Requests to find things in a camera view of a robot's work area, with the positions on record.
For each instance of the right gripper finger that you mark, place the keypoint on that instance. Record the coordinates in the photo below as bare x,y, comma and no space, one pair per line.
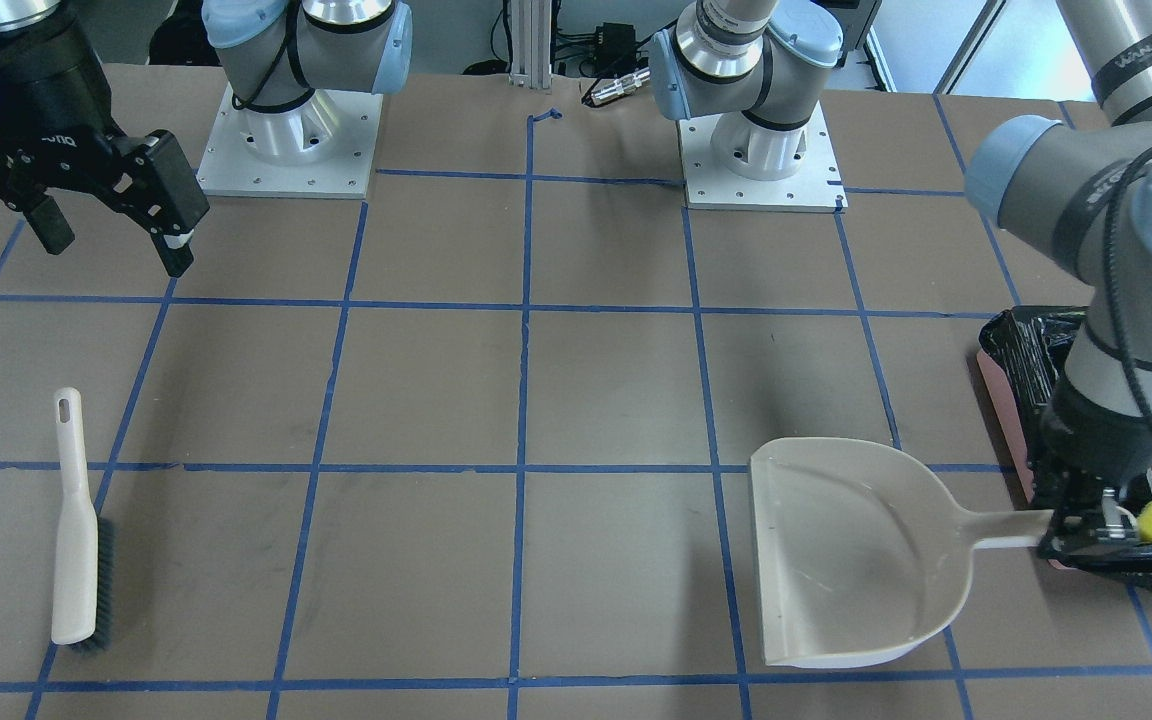
50,225
175,253

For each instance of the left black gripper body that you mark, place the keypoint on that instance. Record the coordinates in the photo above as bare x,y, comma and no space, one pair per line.
1096,437

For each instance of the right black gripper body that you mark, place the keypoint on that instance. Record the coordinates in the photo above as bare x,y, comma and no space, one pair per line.
28,92

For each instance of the beige plastic dustpan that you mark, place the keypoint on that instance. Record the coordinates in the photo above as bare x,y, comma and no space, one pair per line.
861,552

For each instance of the beige hand brush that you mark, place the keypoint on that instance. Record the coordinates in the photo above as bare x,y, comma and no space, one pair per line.
82,564

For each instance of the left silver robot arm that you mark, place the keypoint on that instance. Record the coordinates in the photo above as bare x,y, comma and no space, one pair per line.
1081,198

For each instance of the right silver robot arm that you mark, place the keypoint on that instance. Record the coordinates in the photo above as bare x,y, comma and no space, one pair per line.
278,54

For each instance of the pink bin with black bag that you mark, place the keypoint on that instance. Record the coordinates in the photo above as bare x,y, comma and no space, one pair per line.
1023,352

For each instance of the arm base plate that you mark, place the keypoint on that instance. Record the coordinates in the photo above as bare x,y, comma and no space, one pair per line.
730,164
286,140

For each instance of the aluminium frame post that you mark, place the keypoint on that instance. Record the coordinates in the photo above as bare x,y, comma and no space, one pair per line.
530,28

